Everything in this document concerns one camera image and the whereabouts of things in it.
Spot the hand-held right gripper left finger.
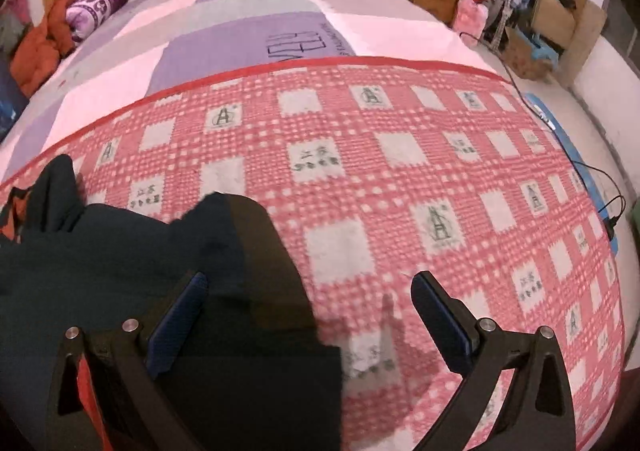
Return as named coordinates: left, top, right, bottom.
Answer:
left=47, top=272, right=210, bottom=451

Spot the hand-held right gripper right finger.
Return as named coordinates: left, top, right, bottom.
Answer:
left=410, top=271, right=576, bottom=451

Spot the dark green jacket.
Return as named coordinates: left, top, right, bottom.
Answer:
left=0, top=154, right=343, bottom=451

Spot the red white checked blanket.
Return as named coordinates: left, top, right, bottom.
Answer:
left=0, top=56, right=628, bottom=451

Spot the blue shopping bag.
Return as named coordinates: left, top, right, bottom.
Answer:
left=0, top=58, right=30, bottom=142

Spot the purple pink patchwork bed sheet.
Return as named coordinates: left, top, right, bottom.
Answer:
left=0, top=0, right=506, bottom=176

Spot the orange puffer jacket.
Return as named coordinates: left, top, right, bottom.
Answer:
left=10, top=0, right=81, bottom=96

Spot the pink plush cloth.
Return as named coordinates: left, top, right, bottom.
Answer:
left=452, top=0, right=488, bottom=39

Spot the purple patterned pillow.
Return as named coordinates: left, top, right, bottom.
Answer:
left=65, top=0, right=130, bottom=42

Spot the cardboard box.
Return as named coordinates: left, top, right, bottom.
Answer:
left=500, top=0, right=608, bottom=86

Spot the black cable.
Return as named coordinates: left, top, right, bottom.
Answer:
left=460, top=31, right=627, bottom=242

